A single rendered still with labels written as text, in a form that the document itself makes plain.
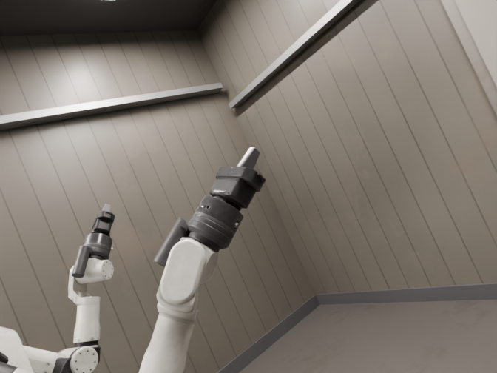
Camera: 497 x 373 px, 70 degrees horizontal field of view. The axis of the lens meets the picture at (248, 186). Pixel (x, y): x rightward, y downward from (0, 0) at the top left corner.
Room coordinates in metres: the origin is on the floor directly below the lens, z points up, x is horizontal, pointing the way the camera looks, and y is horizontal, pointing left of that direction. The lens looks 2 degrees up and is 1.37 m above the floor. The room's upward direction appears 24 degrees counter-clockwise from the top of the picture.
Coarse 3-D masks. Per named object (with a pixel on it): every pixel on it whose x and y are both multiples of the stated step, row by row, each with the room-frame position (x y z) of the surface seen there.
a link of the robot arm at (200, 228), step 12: (192, 216) 0.68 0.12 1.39; (180, 228) 0.67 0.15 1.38; (192, 228) 0.65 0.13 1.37; (204, 228) 0.64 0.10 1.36; (216, 228) 0.64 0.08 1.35; (168, 240) 0.67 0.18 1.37; (180, 240) 0.65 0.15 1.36; (204, 240) 0.65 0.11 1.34; (216, 240) 0.64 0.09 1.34; (228, 240) 0.66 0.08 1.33; (168, 252) 0.66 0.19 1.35; (216, 252) 0.66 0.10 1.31; (204, 276) 0.66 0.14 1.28
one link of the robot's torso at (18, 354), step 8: (0, 328) 0.70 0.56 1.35; (0, 336) 0.64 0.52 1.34; (8, 336) 0.66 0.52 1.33; (16, 336) 0.67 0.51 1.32; (0, 344) 0.63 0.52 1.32; (8, 344) 0.65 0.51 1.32; (16, 344) 0.66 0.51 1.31; (8, 352) 0.64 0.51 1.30; (16, 352) 0.65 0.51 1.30; (24, 352) 0.67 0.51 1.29; (16, 360) 0.64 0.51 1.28; (24, 360) 0.66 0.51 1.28; (24, 368) 0.65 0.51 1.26
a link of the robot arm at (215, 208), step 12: (228, 168) 0.71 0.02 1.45; (240, 168) 0.68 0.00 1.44; (216, 180) 0.72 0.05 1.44; (228, 180) 0.69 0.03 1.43; (240, 180) 0.67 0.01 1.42; (252, 180) 0.66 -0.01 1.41; (264, 180) 0.68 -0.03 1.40; (216, 192) 0.68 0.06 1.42; (228, 192) 0.66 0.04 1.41; (240, 192) 0.67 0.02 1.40; (252, 192) 0.69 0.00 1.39; (204, 204) 0.66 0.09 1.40; (216, 204) 0.65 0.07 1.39; (228, 204) 0.66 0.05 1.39; (240, 204) 0.68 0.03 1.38; (204, 216) 0.65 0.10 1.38; (216, 216) 0.65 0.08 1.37; (228, 216) 0.65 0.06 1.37; (240, 216) 0.68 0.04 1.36; (228, 228) 0.66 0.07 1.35
